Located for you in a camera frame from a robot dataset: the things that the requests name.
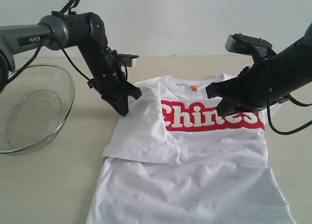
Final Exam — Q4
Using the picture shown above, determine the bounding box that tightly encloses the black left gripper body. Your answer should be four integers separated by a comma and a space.
78, 43, 128, 95

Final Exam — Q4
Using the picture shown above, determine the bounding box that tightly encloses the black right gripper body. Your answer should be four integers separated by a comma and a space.
234, 60, 293, 110

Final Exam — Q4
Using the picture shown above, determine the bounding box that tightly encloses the white t-shirt red lettering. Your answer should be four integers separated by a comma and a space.
86, 74, 295, 224

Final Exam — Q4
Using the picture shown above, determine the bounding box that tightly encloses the round metal mesh basket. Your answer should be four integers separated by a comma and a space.
0, 64, 75, 155

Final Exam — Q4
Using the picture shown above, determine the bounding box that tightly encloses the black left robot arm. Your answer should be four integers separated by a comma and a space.
0, 12, 141, 116

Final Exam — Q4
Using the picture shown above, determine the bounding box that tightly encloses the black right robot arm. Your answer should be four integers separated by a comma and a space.
206, 27, 312, 116

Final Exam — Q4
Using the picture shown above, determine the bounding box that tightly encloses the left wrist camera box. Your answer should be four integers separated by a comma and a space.
117, 54, 139, 67

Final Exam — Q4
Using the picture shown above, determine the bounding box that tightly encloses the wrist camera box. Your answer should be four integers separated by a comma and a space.
117, 54, 139, 67
225, 33, 276, 63

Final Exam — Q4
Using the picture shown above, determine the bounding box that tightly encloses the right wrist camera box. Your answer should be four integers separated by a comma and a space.
225, 33, 276, 63

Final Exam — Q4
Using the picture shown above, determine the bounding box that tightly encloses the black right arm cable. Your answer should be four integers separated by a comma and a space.
267, 92, 312, 135

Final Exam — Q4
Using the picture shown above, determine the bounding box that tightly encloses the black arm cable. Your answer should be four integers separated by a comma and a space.
267, 92, 312, 135
0, 0, 127, 85

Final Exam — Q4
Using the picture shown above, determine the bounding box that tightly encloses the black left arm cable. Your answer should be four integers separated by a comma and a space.
0, 0, 127, 85

